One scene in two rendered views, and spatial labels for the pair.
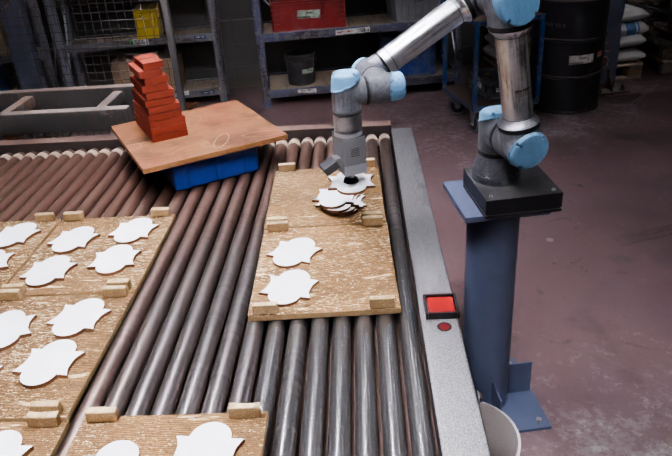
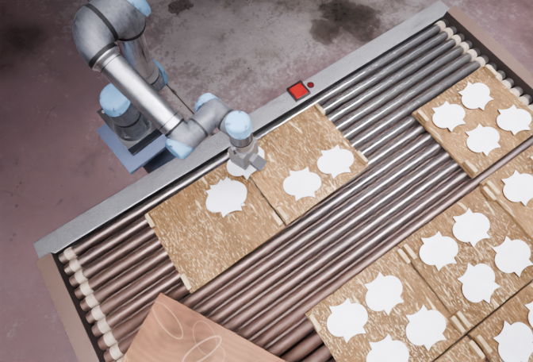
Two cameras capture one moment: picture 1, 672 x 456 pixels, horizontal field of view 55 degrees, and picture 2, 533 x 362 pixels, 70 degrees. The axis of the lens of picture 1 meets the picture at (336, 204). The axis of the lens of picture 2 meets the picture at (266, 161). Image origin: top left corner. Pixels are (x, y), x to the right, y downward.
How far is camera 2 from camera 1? 197 cm
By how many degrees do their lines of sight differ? 77
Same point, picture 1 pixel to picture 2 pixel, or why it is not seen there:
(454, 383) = (343, 66)
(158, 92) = not seen: outside the picture
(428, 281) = (278, 108)
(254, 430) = (423, 109)
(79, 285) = (418, 288)
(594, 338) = (101, 156)
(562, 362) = not seen: hidden behind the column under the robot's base
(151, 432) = (456, 144)
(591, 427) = not seen: hidden behind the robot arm
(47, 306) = (446, 284)
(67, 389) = (471, 201)
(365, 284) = (306, 129)
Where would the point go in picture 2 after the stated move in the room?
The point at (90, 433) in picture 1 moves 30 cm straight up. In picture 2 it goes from (477, 167) to (522, 132)
